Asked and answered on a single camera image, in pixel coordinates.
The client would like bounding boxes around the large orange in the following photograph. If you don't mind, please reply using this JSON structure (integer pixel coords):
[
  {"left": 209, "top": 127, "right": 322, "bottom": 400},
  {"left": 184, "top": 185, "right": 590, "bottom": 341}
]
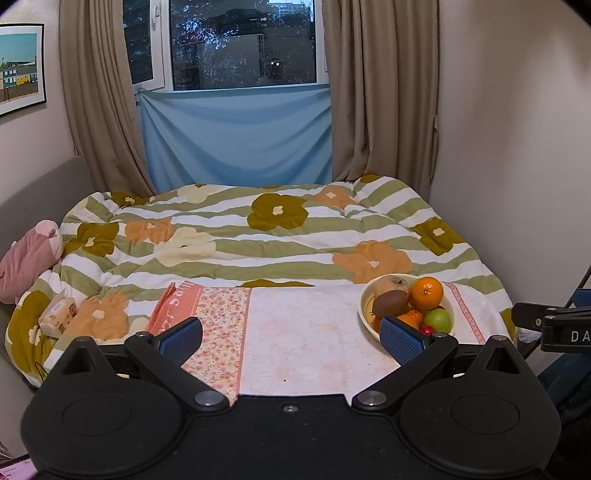
[
  {"left": 411, "top": 277, "right": 444, "bottom": 311},
  {"left": 398, "top": 309, "right": 424, "bottom": 330}
]

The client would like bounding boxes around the large green apple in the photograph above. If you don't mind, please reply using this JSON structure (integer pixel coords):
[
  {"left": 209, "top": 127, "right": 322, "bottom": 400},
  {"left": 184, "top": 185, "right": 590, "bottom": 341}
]
[{"left": 424, "top": 307, "right": 453, "bottom": 334}]

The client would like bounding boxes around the brown kiwi fruit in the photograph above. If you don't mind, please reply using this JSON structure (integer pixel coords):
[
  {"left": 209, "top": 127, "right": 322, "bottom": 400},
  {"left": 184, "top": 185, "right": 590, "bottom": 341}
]
[{"left": 372, "top": 290, "right": 410, "bottom": 319}]

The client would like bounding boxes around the cream ceramic fruit plate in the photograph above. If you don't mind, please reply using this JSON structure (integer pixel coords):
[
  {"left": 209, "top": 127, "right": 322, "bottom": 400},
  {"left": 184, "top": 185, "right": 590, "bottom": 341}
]
[{"left": 358, "top": 274, "right": 457, "bottom": 340}]

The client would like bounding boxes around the red yellow apple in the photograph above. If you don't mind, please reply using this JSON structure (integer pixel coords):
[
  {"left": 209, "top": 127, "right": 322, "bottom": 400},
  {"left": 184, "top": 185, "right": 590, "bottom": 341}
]
[{"left": 373, "top": 275, "right": 410, "bottom": 298}]

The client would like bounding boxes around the pink floral towel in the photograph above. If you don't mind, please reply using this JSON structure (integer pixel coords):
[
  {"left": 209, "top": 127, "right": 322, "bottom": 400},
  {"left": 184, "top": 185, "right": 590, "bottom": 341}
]
[{"left": 146, "top": 280, "right": 498, "bottom": 405}]

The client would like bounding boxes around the tissue pack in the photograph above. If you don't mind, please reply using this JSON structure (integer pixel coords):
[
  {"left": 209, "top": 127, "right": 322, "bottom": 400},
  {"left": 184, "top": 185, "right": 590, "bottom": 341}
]
[{"left": 38, "top": 294, "right": 77, "bottom": 338}]

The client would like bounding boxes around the floral striped green comforter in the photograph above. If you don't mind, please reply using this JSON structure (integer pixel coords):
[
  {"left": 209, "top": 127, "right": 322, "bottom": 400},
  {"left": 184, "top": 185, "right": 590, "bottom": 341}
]
[{"left": 4, "top": 175, "right": 516, "bottom": 386}]

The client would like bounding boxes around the pink plush toy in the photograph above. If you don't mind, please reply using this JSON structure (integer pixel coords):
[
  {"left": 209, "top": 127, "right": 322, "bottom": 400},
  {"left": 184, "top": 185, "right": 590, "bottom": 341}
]
[{"left": 0, "top": 220, "right": 64, "bottom": 305}]

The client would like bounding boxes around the grey bed headboard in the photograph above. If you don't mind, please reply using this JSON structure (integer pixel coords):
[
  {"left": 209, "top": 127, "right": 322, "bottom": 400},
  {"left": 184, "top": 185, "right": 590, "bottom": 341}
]
[{"left": 0, "top": 156, "right": 95, "bottom": 255}]

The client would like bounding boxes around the blue cloth under window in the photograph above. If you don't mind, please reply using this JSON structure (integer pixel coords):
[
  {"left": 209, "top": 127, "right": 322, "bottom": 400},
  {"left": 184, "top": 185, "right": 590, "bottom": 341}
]
[{"left": 137, "top": 84, "right": 332, "bottom": 193}]

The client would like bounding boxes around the left beige curtain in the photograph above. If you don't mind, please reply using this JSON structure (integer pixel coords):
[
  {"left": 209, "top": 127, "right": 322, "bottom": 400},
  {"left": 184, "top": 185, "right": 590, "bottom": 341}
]
[{"left": 59, "top": 1, "right": 154, "bottom": 197}]

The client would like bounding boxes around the beige curtain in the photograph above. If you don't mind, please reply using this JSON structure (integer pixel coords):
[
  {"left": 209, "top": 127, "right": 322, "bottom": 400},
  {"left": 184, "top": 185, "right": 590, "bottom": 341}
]
[
  {"left": 59, "top": 1, "right": 154, "bottom": 197},
  {"left": 322, "top": 0, "right": 440, "bottom": 198}
]

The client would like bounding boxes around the right beige curtain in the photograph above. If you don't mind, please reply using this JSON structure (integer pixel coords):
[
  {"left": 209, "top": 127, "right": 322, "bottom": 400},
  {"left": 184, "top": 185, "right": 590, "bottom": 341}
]
[{"left": 322, "top": 0, "right": 440, "bottom": 198}]

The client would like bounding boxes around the window with white frame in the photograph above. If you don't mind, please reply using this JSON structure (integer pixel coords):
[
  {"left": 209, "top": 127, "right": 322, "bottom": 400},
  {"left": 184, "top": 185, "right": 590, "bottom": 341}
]
[{"left": 123, "top": 0, "right": 329, "bottom": 91}]

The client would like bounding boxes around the framed wall picture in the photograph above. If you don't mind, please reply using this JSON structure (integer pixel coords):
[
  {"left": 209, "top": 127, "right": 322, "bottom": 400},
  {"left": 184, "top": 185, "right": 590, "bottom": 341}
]
[{"left": 0, "top": 23, "right": 46, "bottom": 117}]

